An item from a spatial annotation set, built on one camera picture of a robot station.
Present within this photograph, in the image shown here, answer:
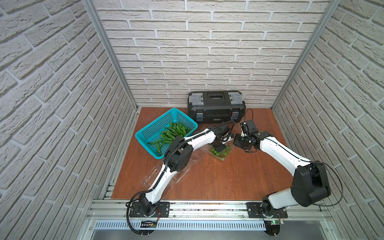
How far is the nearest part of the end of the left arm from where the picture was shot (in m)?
0.73

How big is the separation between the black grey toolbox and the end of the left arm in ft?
0.66

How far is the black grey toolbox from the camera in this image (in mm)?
993
